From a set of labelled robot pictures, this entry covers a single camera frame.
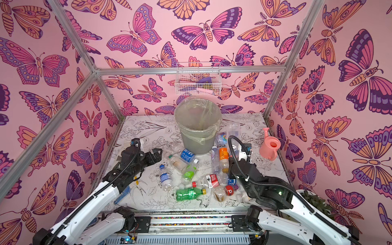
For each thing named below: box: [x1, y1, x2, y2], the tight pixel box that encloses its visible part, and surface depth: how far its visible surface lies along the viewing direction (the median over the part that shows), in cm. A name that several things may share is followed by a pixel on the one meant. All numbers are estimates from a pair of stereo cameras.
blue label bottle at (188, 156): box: [180, 148, 200, 164], surface depth 94 cm
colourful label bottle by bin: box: [216, 132, 228, 147], surface depth 103 cm
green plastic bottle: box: [175, 187, 207, 202], surface depth 81 cm
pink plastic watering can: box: [259, 127, 282, 162], surface depth 92 cm
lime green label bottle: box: [183, 164, 198, 182], surface depth 89 cm
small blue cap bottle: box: [159, 164, 174, 191], surface depth 87 cm
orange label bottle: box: [218, 147, 230, 174], surface depth 94 cm
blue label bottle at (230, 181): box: [226, 173, 237, 186], surface depth 85 cm
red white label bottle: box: [205, 174, 220, 189], surface depth 85 cm
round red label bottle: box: [225, 184, 234, 196], surface depth 81 cm
